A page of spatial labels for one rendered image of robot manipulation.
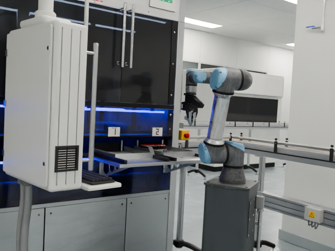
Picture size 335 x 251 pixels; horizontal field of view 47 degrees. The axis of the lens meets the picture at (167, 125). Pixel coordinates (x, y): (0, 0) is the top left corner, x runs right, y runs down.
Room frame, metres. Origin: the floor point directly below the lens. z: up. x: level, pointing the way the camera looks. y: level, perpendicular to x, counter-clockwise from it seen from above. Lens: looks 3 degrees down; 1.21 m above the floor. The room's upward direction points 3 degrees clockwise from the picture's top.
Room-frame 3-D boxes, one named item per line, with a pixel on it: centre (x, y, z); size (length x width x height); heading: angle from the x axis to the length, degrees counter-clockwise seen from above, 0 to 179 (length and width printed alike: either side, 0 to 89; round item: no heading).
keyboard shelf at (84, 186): (2.00, 0.47, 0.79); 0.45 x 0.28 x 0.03; 44
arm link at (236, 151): (2.19, -0.38, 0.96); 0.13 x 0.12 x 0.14; 108
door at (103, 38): (2.36, 0.50, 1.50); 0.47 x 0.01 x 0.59; 127
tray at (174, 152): (2.60, 0.01, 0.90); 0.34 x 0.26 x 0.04; 38
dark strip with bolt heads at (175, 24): (2.74, -0.02, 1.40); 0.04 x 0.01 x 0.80; 127
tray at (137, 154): (2.40, 0.29, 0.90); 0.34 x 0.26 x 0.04; 37
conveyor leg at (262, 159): (3.13, -0.79, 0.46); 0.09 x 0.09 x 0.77; 37
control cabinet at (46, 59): (1.89, 0.61, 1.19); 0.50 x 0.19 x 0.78; 44
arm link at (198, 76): (2.42, -0.19, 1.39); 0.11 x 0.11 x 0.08; 18
